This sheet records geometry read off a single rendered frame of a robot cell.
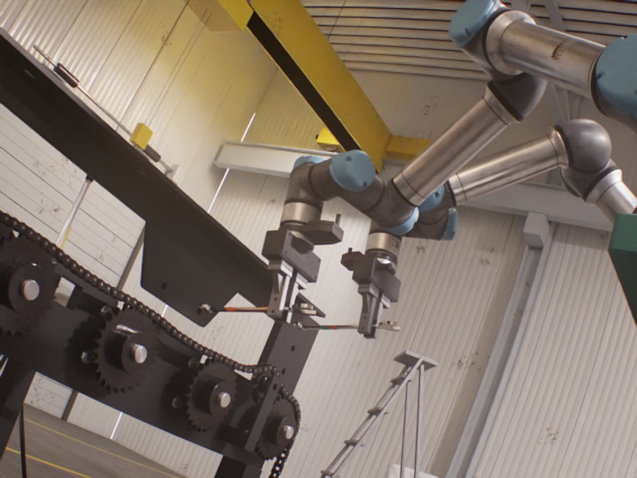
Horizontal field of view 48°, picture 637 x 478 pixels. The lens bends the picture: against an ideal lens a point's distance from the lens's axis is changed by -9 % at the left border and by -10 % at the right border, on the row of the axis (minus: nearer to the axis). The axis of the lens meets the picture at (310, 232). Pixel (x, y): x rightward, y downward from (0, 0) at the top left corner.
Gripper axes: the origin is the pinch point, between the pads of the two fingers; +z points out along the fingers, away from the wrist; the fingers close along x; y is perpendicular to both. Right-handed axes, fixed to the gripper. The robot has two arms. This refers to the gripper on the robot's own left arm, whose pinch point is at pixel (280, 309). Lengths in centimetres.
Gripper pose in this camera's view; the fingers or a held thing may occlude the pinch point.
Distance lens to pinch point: 146.3
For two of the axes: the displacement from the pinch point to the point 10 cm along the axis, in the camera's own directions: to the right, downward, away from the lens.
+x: -4.8, -4.5, -7.5
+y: -8.5, 0.5, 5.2
